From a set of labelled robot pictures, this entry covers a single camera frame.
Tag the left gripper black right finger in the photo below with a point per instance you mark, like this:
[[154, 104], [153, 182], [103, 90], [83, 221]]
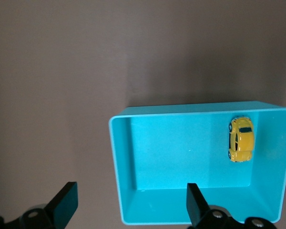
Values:
[[196, 207]]

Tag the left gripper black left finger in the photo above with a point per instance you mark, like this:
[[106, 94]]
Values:
[[64, 202]]

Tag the yellow beetle toy car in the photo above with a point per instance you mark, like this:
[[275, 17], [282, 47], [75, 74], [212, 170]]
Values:
[[243, 140]]

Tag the teal plastic storage bin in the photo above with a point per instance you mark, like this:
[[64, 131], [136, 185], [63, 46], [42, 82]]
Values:
[[169, 155]]

